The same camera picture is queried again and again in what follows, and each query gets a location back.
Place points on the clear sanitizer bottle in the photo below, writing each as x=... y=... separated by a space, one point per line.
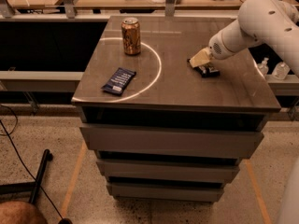
x=263 y=67

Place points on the blue snack bar wrapper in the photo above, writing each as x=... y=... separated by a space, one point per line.
x=119 y=81

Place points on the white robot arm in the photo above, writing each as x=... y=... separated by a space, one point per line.
x=270 y=22

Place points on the gold soda can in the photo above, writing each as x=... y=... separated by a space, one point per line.
x=131 y=38

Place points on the black chair leg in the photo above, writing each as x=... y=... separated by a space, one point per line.
x=33 y=187

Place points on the black rxbar chocolate bar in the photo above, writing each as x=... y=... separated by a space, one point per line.
x=205 y=70

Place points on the brown round object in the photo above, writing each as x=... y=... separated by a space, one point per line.
x=16 y=212

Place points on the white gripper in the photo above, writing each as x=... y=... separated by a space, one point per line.
x=220 y=48

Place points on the grey drawer cabinet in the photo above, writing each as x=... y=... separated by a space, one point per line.
x=172 y=134

